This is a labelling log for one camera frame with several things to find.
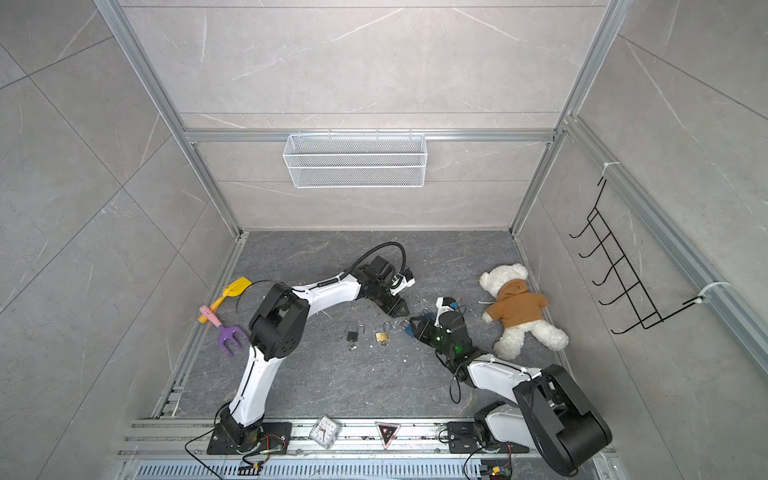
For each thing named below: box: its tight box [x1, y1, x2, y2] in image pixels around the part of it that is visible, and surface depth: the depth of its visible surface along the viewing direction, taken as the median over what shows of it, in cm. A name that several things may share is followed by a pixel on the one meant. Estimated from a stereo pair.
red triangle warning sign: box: [375, 421, 401, 450], surface depth 76 cm
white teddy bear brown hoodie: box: [479, 263, 569, 360], surface depth 92 cm
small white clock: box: [309, 415, 342, 450], surface depth 75 cm
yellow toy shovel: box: [197, 276, 253, 323], surface depth 103 cm
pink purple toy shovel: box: [199, 305, 249, 357], surface depth 92 cm
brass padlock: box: [375, 321, 391, 346], surface depth 94 cm
